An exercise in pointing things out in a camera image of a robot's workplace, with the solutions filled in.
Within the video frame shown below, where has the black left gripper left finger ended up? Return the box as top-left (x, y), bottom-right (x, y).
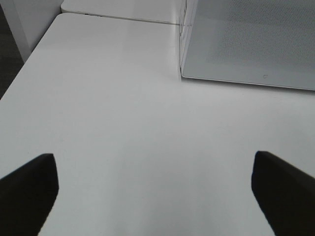
top-left (0, 153), bottom-right (59, 236)

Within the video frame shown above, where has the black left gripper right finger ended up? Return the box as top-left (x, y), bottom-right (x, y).
top-left (251, 151), bottom-right (315, 236)

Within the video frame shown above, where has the white microwave door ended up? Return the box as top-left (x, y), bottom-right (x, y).
top-left (184, 0), bottom-right (315, 90)

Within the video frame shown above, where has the white microwave oven body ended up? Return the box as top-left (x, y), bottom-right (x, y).
top-left (178, 0), bottom-right (198, 79)

